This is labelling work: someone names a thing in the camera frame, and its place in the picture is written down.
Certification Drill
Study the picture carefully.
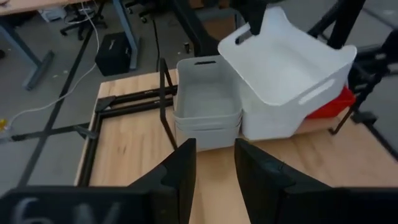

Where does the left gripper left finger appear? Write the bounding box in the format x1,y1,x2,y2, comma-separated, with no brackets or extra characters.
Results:
129,138,198,224

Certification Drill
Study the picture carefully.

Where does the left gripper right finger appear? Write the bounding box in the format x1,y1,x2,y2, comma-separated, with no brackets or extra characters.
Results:
234,138,331,224

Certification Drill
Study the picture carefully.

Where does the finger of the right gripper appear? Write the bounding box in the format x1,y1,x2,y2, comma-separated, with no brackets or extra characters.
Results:
241,0,269,37

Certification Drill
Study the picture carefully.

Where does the grey plastic basket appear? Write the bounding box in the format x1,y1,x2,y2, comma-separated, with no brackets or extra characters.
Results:
173,113,243,128
174,119,243,152
173,55,244,121

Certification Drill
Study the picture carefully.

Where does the red perforated plastic basket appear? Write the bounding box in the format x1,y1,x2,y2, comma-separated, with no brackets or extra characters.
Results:
306,90,355,120
337,85,358,103

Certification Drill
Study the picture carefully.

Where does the black box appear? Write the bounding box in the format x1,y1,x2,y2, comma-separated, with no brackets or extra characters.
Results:
95,30,132,77

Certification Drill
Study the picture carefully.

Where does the black office chair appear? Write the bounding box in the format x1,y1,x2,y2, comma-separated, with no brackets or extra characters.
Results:
60,0,108,41

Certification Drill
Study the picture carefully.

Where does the wooden desk with grey legs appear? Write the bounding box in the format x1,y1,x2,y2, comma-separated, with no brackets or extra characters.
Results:
0,0,141,91

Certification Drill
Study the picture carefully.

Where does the white box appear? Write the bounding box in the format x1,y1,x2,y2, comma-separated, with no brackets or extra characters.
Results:
39,6,68,22

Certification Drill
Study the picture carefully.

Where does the white floor cable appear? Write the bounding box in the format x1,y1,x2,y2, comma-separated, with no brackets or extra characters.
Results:
4,0,102,125

